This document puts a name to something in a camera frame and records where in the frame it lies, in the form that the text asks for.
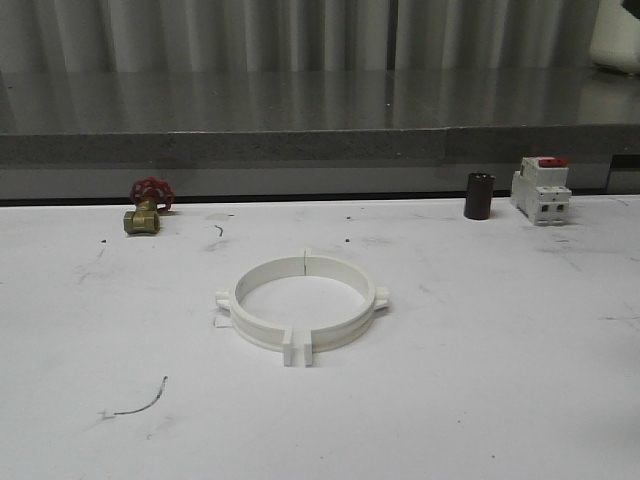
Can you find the white half-ring pipe clamp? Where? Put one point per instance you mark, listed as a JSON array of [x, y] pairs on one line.
[[262, 333]]

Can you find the dark brown cylindrical coupling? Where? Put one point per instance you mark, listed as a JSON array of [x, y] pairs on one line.
[[479, 195]]

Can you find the brass valve red handwheel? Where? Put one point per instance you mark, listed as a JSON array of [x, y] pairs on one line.
[[151, 197]]

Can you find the grey stone countertop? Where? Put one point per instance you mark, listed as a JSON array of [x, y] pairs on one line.
[[407, 132]]

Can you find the white pleated curtain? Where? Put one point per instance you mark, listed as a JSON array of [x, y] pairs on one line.
[[252, 36]]

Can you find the white container on counter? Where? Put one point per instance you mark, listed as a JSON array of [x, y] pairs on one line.
[[615, 39]]

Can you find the white circuit breaker red switch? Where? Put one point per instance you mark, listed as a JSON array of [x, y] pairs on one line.
[[539, 191]]

